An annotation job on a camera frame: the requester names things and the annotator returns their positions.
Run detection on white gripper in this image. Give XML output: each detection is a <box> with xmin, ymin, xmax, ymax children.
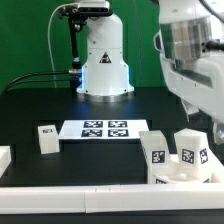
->
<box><xmin>160</xmin><ymin>53</ymin><xmax>224</xmax><ymax>144</ymax></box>

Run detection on white round stool seat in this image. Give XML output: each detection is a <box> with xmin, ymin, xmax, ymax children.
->
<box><xmin>148</xmin><ymin>154</ymin><xmax>214</xmax><ymax>185</ymax></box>

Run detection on white left fence piece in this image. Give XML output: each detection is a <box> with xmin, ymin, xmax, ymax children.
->
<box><xmin>0</xmin><ymin>146</ymin><xmax>11</xmax><ymax>178</ymax></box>

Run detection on white fence wall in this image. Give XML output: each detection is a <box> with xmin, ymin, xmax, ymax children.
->
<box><xmin>0</xmin><ymin>142</ymin><xmax>224</xmax><ymax>214</ymax></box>

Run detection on white marker base plate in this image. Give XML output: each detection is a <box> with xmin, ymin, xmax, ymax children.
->
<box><xmin>59</xmin><ymin>119</ymin><xmax>149</xmax><ymax>140</ymax></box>

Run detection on grey overhead camera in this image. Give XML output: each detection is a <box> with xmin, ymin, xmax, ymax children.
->
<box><xmin>77</xmin><ymin>0</ymin><xmax>112</xmax><ymax>17</ymax></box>

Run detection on black camera stand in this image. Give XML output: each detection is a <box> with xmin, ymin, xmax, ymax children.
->
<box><xmin>59</xmin><ymin>6</ymin><xmax>82</xmax><ymax>90</ymax></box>

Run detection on black cables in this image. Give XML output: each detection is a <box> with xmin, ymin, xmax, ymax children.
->
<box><xmin>0</xmin><ymin>70</ymin><xmax>73</xmax><ymax>96</ymax></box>

